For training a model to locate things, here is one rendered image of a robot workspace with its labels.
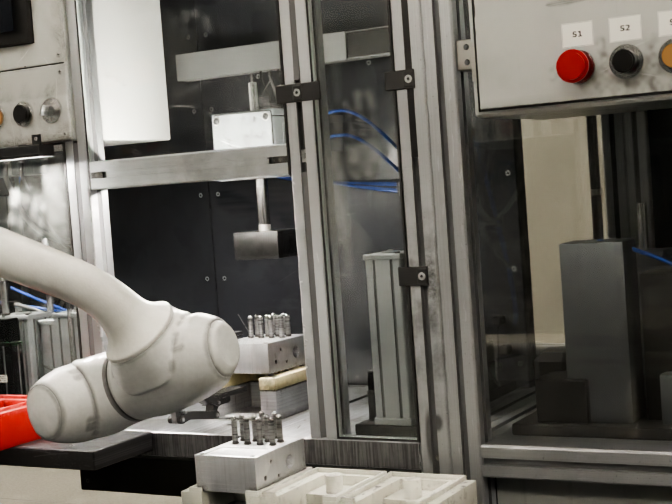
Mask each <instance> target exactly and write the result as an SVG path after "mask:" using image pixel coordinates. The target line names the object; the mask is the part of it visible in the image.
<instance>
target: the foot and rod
mask: <svg viewBox="0 0 672 504"><path fill-rule="evenodd" d="M255 185H256V199H257V212H258V225H259V230H257V231H247V232H239V233H233V235H234V248H235V260H253V259H277V258H285V257H291V256H297V255H298V252H297V242H296V229H295V228H294V229H276V230H271V222H270V209H269V196H268V183H267V178H259V179H255Z"/></svg>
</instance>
